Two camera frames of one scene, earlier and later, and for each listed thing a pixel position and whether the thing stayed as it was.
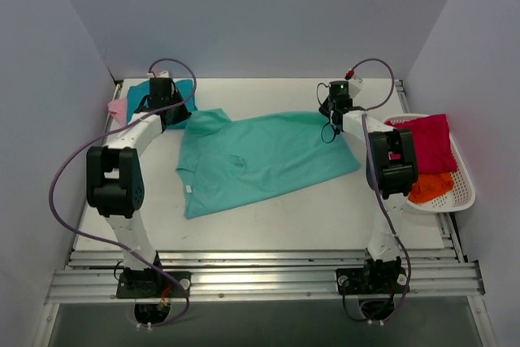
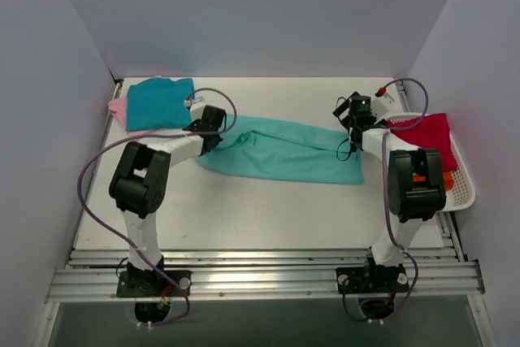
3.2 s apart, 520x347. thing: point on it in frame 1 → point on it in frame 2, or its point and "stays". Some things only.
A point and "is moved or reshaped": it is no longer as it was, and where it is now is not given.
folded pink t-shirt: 118,110 stays
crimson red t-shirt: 431,141 stays
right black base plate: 371,281 stays
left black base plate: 152,285 stays
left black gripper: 175,115 → 215,136
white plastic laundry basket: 461,195 stays
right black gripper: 327,108 → 344,110
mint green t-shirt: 226,164 is moved or reshaped
